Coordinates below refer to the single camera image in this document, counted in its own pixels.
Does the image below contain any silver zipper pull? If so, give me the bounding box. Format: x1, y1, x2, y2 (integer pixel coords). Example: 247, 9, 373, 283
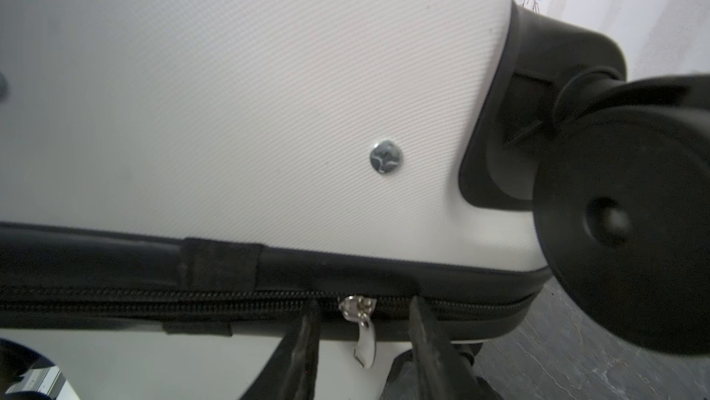
338, 295, 377, 370

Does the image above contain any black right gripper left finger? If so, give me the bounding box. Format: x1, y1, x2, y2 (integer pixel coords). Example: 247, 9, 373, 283
241, 301, 322, 400

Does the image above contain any white hard-shell suitcase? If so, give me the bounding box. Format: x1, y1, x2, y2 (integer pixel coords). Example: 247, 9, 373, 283
1, 0, 709, 399

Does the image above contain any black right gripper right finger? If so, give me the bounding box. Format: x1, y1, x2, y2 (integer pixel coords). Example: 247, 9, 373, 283
409, 296, 501, 399

